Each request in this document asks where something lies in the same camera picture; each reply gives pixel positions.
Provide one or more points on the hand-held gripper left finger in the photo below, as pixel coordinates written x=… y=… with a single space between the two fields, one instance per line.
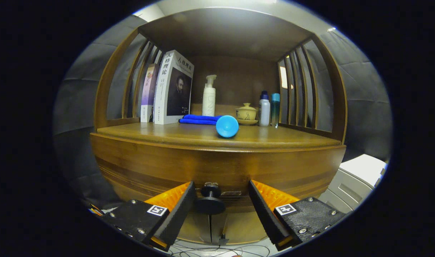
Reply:
x=176 y=214

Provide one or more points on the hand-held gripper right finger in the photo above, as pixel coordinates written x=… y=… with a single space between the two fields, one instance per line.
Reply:
x=265 y=214

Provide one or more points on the white bottle with dark cap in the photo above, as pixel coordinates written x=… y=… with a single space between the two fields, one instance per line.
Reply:
x=264 y=112

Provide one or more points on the orange and black tool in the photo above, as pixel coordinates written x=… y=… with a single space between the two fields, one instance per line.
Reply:
x=96 y=210

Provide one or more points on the white pump bottle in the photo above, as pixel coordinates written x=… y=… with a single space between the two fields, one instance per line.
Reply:
x=209 y=101

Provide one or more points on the teal bottle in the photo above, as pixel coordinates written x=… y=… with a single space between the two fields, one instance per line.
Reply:
x=275 y=110

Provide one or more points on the white book with portrait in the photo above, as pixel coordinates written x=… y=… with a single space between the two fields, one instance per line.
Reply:
x=171 y=92

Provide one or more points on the blue and white tube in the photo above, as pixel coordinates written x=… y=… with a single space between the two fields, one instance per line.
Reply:
x=227 y=126

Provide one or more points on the beige lidded teacup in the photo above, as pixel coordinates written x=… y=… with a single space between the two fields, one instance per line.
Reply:
x=246 y=113

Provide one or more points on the purple book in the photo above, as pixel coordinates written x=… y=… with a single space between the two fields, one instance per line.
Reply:
x=149 y=96

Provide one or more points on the white drawer unit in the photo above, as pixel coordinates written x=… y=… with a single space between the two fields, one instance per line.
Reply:
x=363 y=169

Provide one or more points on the wooden countertop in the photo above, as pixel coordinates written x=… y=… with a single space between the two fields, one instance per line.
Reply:
x=274 y=139

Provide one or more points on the wooden drawer with black knob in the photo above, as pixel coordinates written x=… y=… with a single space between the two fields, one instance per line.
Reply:
x=221 y=164

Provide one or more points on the wooden cabinet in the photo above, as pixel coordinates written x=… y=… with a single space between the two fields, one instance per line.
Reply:
x=224 y=35

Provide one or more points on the blue folded cloth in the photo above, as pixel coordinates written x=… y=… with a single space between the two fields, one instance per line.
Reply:
x=198 y=119

